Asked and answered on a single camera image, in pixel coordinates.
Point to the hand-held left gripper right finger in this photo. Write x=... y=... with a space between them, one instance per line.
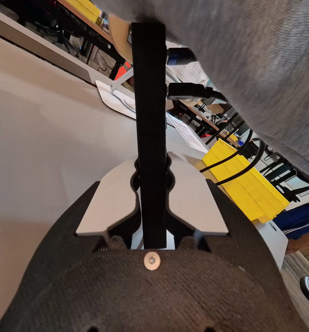
x=198 y=202

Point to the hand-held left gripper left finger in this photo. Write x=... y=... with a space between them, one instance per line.
x=110 y=202

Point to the yellow plastic bin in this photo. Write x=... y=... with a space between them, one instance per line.
x=84 y=9
x=247 y=186

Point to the black USB hub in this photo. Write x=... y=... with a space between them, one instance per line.
x=149 y=129

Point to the person's right forearm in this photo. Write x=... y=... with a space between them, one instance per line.
x=247 y=64

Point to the grey desk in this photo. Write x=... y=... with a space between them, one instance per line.
x=40 y=142

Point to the white paper sheet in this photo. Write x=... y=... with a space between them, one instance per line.
x=188 y=134

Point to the wooden table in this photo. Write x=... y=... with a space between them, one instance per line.
x=92 y=23
x=209 y=122

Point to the blue cloth white stripes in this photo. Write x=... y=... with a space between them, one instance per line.
x=299 y=220

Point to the orange safety cone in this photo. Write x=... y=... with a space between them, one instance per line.
x=123 y=71

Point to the instruction sheet on white stand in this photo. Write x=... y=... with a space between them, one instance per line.
x=120 y=36

